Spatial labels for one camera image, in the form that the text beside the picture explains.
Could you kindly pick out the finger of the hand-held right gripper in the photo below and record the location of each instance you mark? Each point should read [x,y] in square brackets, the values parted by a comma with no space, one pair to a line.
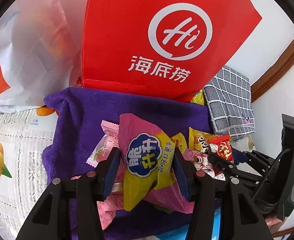
[221,163]
[240,155]

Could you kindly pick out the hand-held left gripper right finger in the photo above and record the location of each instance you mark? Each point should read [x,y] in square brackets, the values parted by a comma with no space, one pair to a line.
[183,177]

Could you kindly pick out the brown wooden door frame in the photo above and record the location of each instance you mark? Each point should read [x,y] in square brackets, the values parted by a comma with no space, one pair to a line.
[281,67]

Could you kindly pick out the small red snack packet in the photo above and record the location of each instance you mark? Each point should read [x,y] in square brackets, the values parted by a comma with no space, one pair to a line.
[223,147]

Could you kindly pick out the pink bear snack packet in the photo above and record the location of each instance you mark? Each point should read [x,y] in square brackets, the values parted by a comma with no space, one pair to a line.
[196,158]

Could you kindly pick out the pink and yellow snack packet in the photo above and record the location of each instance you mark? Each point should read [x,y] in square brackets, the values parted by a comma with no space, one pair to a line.
[147,155]

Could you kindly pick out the grey checked cloth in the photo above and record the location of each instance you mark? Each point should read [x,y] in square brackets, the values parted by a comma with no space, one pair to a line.
[226,97]

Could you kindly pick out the plain yellow packet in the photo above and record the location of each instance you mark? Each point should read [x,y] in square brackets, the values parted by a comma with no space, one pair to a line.
[198,97]

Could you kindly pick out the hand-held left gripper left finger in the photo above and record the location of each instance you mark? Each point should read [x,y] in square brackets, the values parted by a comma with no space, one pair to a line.
[110,175]

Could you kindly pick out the blue tissue pack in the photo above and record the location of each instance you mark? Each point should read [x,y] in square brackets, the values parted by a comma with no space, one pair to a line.
[174,235]

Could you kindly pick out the white plastic bag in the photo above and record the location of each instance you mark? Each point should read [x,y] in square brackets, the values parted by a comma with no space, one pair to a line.
[32,50]

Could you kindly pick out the purple towel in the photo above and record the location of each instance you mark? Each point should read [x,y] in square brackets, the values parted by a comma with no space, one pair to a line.
[87,110]

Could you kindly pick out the red paper bag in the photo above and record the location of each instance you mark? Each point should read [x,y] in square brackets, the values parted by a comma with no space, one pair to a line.
[137,30]

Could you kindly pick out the yellow cartoon snack packet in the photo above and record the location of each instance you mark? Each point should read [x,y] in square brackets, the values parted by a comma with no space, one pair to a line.
[199,140]

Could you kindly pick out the small yellow snack packet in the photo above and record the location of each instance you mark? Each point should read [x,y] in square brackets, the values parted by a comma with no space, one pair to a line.
[180,142]

